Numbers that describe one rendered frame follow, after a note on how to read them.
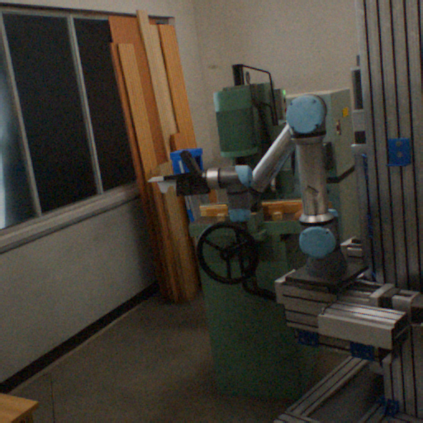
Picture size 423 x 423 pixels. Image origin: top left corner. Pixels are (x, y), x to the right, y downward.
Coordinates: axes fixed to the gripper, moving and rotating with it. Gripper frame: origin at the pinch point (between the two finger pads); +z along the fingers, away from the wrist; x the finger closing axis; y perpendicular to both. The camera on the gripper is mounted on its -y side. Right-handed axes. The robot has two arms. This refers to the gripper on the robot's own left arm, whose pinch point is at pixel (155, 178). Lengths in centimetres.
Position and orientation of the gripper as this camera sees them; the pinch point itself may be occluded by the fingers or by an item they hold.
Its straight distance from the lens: 207.6
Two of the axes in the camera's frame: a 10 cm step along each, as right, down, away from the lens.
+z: -9.5, 0.6, 3.1
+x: 3.0, -1.1, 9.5
